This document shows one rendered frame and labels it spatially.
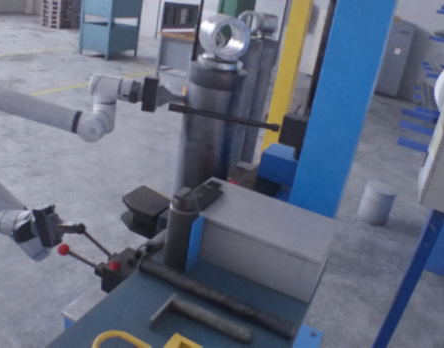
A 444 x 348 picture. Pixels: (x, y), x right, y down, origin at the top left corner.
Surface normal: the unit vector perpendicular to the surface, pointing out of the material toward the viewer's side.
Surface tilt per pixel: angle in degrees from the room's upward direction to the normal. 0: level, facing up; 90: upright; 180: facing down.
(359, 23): 90
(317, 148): 90
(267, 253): 90
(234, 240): 90
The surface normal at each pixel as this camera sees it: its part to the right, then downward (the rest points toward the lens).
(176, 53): -0.43, 0.28
